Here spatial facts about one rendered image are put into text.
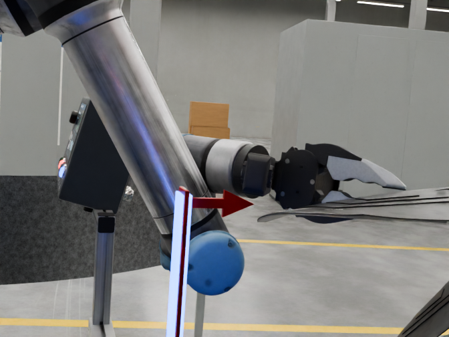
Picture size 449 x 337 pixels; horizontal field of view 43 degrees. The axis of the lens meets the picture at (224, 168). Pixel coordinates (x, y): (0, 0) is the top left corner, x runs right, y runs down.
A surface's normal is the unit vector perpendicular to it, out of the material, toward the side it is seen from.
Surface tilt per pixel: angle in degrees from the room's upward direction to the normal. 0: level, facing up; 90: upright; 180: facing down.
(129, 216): 90
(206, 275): 90
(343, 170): 84
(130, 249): 90
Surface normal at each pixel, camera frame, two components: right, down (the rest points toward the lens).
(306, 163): -0.58, -0.05
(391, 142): 0.12, 0.13
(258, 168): -0.14, 0.00
